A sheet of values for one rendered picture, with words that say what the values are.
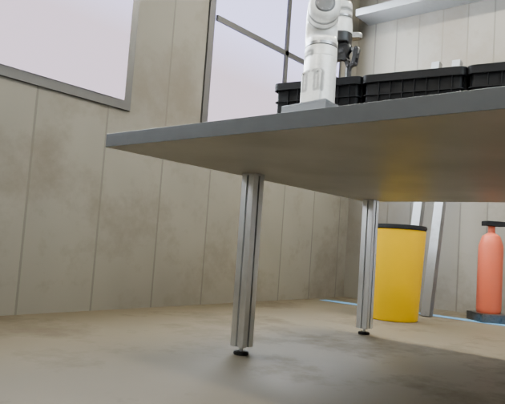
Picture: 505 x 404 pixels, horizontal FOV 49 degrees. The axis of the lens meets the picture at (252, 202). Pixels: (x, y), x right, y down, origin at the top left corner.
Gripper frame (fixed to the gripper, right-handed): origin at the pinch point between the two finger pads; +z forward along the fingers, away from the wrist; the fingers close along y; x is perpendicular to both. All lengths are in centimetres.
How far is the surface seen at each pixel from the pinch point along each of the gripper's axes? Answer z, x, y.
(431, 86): 8.8, -4.4, 32.1
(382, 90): 8.6, -6.1, 18.1
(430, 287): 77, 215, -44
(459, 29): -123, 276, -47
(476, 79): 8.0, -3.0, 43.9
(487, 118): 31, -52, 60
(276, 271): 73, 183, -146
